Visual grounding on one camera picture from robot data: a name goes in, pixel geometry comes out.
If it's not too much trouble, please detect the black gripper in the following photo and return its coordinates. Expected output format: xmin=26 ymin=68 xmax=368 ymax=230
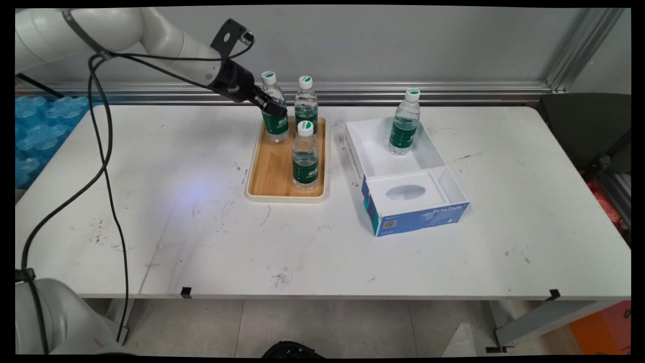
xmin=209 ymin=59 xmax=287 ymax=117

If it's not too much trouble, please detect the green label water bottle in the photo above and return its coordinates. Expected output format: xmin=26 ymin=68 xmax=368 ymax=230
xmin=261 ymin=71 xmax=291 ymax=143
xmin=387 ymin=89 xmax=421 ymax=156
xmin=291 ymin=120 xmax=320 ymax=191
xmin=294 ymin=76 xmax=319 ymax=135

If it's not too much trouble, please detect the bamboo tray white rim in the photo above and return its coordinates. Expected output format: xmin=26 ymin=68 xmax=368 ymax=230
xmin=245 ymin=116 xmax=331 ymax=204

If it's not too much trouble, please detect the blue white cardboard box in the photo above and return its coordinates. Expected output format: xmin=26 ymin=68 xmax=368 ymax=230
xmin=344 ymin=117 xmax=470 ymax=237

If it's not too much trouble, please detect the blue shrink-wrapped bottle pack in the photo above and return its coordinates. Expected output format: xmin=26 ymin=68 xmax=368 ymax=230
xmin=15 ymin=96 xmax=101 ymax=190

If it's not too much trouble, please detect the black round base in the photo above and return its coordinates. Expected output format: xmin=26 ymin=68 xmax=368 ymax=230
xmin=261 ymin=341 xmax=326 ymax=358

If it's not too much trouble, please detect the grey table leg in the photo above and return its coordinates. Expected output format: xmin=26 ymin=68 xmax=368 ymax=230
xmin=103 ymin=298 xmax=137 ymax=346
xmin=486 ymin=297 xmax=623 ymax=353

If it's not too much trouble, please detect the dark grey chair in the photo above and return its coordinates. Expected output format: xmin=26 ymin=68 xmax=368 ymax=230
xmin=537 ymin=92 xmax=631 ymax=172

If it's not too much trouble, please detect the red packaging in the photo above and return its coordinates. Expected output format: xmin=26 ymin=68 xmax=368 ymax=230
xmin=587 ymin=179 xmax=625 ymax=232

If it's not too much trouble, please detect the orange box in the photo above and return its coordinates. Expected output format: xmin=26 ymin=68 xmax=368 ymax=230
xmin=569 ymin=301 xmax=631 ymax=355

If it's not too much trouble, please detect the horizontal aluminium rail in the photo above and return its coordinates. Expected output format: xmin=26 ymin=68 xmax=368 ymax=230
xmin=15 ymin=82 xmax=552 ymax=105

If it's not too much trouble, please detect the black cable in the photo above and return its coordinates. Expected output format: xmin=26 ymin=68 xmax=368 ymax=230
xmin=18 ymin=33 xmax=255 ymax=353
xmin=88 ymin=53 xmax=222 ymax=346

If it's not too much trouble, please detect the black velcro strap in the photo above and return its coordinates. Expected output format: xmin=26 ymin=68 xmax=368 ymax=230
xmin=61 ymin=9 xmax=112 ymax=60

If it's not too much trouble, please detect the slanted aluminium post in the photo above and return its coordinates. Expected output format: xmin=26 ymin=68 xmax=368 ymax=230
xmin=544 ymin=8 xmax=625 ymax=92

